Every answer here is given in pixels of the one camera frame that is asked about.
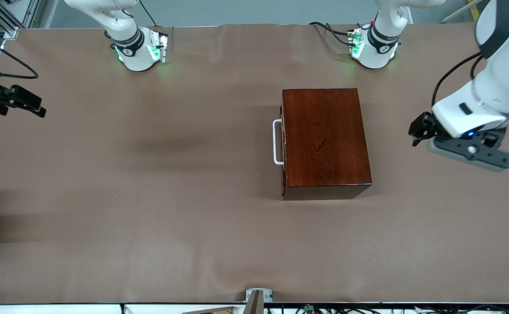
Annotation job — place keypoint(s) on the aluminium table frame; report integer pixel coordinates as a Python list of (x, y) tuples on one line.
[(11, 33)]

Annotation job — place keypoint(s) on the small metal bracket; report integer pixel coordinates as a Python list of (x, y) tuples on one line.
[(268, 296)]

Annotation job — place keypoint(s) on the cardboard piece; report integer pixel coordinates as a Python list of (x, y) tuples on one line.
[(219, 311)]

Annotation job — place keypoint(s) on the brown angled bar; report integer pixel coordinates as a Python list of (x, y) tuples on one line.
[(255, 305)]

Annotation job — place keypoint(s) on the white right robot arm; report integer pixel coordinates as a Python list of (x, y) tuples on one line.
[(136, 56)]

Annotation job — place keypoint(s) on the brown table cloth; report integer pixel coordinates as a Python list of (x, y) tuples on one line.
[(149, 240)]

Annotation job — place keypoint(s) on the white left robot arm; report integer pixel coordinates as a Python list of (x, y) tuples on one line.
[(378, 52)]

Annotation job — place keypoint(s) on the dark brown wooden cabinet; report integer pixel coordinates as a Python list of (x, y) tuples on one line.
[(324, 139)]

